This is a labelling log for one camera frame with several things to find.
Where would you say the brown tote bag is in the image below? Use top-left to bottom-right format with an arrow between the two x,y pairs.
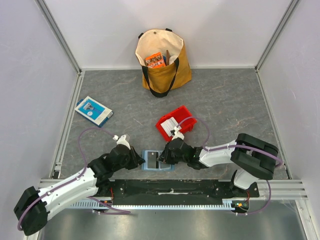
135,28 -> 192,98

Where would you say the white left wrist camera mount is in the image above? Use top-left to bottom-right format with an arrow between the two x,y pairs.
112,134 -> 131,150

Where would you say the brown item in bag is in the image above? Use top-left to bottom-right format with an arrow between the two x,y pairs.
165,50 -> 171,66

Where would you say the black VIP credit card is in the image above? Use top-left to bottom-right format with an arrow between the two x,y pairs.
147,151 -> 158,169

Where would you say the blue white razor box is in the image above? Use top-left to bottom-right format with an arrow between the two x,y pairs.
74,96 -> 114,128

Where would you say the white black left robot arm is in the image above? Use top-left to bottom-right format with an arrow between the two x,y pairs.
13,144 -> 145,236

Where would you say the blue leather card holder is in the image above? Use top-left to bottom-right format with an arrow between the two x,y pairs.
141,150 -> 175,172

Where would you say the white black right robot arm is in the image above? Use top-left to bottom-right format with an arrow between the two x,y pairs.
157,133 -> 283,197

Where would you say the orange snack packet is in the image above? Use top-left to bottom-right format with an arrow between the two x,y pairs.
145,52 -> 166,69

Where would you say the grey slotted cable duct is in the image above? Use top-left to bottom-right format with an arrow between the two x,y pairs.
67,198 -> 235,211

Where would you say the stack of white cards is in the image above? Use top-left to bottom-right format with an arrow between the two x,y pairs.
160,117 -> 178,137

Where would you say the aluminium frame rail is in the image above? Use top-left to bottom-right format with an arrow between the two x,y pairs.
256,179 -> 308,201

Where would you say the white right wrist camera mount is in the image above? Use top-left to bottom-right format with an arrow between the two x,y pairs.
170,126 -> 185,141

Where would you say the red plastic bin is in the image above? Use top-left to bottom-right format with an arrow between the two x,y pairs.
155,105 -> 197,142

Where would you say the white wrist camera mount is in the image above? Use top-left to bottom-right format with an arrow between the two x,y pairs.
170,126 -> 185,141
112,134 -> 131,150

